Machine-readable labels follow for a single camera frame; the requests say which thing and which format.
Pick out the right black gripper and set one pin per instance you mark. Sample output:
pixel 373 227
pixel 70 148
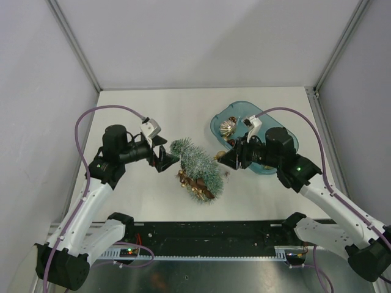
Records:
pixel 231 158

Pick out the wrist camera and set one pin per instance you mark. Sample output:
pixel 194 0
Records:
pixel 253 124
pixel 150 129

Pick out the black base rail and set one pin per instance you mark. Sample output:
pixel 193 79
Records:
pixel 221 239

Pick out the small gold glitter bauble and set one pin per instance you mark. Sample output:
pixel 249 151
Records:
pixel 219 155

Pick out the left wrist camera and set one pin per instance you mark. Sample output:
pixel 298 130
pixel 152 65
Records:
pixel 150 129

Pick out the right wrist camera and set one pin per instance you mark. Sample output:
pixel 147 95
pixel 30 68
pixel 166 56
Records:
pixel 253 124

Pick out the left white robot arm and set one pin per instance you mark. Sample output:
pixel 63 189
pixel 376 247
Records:
pixel 69 253

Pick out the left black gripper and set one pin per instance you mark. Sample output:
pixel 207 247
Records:
pixel 164 159

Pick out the small frosted christmas tree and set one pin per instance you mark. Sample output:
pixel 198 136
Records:
pixel 198 164

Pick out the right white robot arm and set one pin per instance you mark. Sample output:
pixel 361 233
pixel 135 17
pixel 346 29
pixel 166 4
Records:
pixel 358 238

